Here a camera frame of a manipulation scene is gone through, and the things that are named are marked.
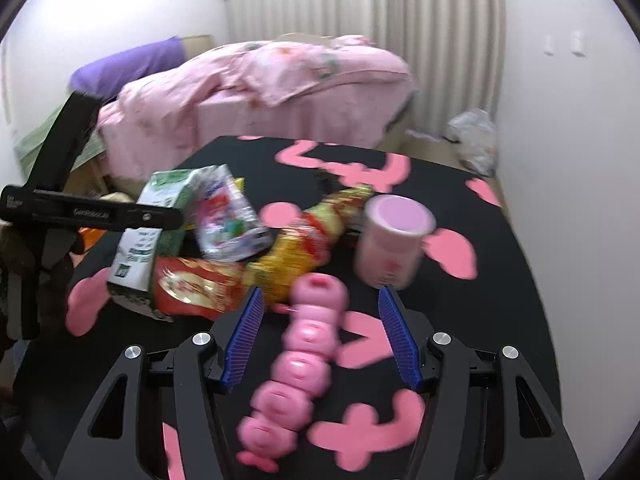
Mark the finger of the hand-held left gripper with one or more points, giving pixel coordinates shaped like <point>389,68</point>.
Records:
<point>65,135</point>

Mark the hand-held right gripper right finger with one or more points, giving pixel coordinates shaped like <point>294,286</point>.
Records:
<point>397,340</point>

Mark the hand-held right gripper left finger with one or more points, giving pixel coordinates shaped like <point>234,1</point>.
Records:
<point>245,340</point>

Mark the pink caterpillar toy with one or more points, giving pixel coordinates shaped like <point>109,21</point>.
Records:
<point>305,360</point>

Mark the green white carton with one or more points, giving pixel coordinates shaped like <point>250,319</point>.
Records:
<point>137,260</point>

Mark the pink cup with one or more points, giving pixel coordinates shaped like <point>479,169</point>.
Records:
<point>390,250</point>

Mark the silver snack bag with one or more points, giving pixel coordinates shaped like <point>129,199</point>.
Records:
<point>225,220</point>

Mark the yellow red snack packet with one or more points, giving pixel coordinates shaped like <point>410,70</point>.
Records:
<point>310,230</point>

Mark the person's left hand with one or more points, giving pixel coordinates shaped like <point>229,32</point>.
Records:
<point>57,270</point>

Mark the wooden nightstand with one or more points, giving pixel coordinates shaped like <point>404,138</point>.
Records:
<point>87,175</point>

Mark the black pink patterned tablecloth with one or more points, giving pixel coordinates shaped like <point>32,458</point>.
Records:
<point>475,320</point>

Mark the bed with pink sheet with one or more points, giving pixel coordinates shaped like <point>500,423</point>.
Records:
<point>145,155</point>

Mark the purple pillow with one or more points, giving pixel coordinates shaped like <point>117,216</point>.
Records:
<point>125,62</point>

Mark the beige headboard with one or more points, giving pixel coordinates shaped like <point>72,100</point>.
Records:
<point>197,44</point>

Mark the white plastic bag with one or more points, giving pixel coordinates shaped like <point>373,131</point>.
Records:
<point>472,137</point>

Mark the pink floral duvet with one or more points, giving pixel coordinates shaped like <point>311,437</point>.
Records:
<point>275,70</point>

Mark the beige pleated curtain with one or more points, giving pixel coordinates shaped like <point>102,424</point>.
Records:
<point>300,0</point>
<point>450,35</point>

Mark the white wall switch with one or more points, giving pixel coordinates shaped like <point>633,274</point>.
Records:
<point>549,45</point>
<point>577,42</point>

